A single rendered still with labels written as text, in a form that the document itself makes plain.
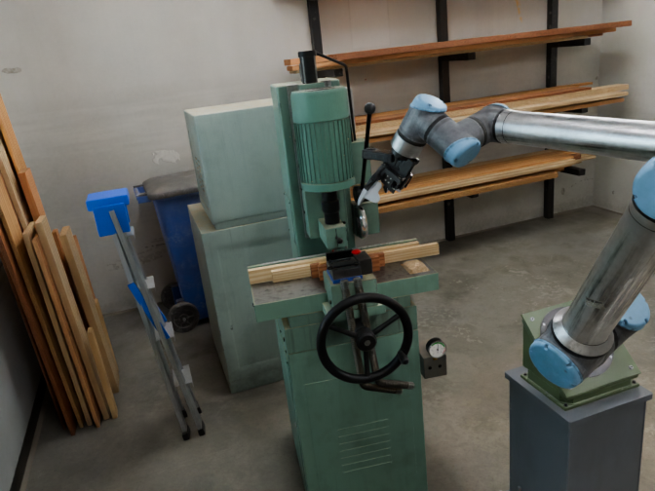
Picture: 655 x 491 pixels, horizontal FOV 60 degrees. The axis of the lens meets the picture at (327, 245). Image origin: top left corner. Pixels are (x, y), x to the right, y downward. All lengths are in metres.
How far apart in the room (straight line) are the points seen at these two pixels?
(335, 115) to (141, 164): 2.51
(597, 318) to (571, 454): 0.57
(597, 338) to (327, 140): 0.92
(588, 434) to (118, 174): 3.23
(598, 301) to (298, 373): 0.95
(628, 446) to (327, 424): 0.94
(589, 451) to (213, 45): 3.26
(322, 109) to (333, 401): 0.95
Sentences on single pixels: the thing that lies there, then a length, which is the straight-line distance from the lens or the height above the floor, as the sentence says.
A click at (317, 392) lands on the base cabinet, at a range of 1.93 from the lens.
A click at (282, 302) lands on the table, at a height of 0.89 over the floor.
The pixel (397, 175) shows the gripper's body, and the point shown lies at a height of 1.25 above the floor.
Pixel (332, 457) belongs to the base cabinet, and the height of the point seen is 0.28.
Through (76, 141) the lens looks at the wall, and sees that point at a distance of 4.07.
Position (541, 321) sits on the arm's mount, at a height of 0.75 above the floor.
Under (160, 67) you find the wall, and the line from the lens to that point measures 4.04.
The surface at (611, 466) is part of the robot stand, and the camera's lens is 2.05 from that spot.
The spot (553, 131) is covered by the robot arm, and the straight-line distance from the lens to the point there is 1.47.
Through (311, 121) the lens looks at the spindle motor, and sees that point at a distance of 1.73.
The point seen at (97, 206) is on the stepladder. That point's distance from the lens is 2.41.
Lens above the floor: 1.61
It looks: 19 degrees down
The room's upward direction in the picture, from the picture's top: 6 degrees counter-clockwise
